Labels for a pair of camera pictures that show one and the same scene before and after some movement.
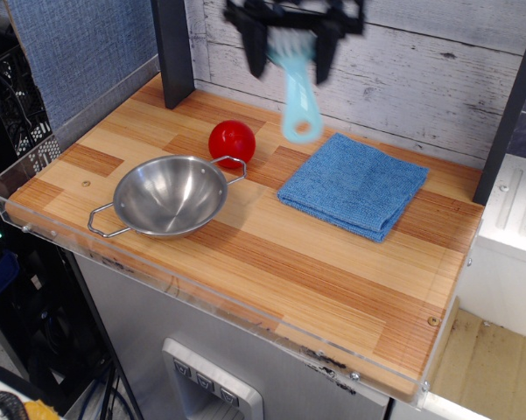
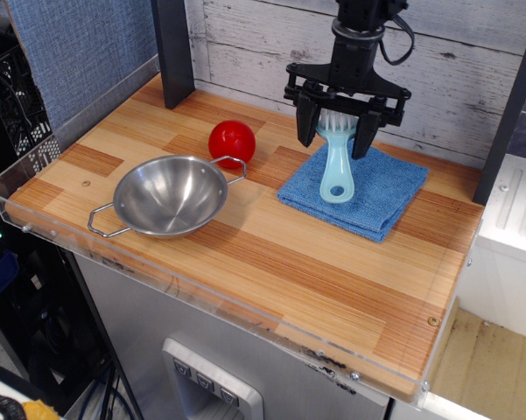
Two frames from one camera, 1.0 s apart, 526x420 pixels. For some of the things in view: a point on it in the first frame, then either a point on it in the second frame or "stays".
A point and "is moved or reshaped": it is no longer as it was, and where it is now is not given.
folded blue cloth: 353,185 stays
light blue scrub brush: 302,119 is moved or reshaped
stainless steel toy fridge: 183,359 stays
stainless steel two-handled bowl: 168,196 stays
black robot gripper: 335,19 -> 349,74
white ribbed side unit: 503,286 stays
